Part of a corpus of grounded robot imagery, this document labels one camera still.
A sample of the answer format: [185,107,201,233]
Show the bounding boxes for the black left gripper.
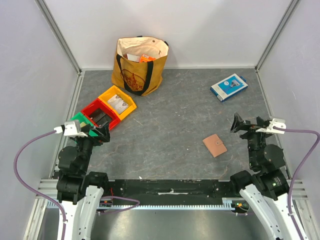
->
[73,121,110,173]

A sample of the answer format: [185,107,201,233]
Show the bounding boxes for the brown leather card holder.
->
[202,134,227,158]

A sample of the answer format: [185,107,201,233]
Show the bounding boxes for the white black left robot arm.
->
[56,119,110,240]

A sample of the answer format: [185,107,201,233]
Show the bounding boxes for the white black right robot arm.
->
[229,113,308,240]

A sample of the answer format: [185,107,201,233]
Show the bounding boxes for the black cards in red bin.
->
[89,108,113,127]

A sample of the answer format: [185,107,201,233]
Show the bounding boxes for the silver cards in yellow bin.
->
[107,94,129,115]

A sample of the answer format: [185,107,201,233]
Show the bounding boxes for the green plastic bin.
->
[64,112,97,137]

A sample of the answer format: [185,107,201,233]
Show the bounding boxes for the red plastic bin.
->
[81,98,121,130]

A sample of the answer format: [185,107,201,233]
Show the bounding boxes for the yellow plastic bin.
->
[98,85,137,121]

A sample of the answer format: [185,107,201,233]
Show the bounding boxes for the blue razor package box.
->
[210,73,248,102]

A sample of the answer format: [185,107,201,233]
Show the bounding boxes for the yellow canvas tote bag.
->
[111,36,169,96]

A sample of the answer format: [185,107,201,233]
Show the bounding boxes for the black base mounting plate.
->
[108,179,240,198]

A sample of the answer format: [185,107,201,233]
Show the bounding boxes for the white box in bag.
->
[125,53,141,63]

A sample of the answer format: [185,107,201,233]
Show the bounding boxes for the orange box in bag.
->
[139,54,156,63]

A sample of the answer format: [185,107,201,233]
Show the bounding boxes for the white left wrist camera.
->
[53,119,88,138]

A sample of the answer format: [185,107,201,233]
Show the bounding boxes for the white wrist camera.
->
[53,119,88,138]
[256,118,287,135]

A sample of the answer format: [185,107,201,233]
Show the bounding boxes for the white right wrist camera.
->
[256,118,287,135]

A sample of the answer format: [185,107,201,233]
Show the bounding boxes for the grey slotted cable duct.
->
[46,197,248,211]

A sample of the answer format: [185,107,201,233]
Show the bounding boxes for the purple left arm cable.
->
[13,130,68,240]

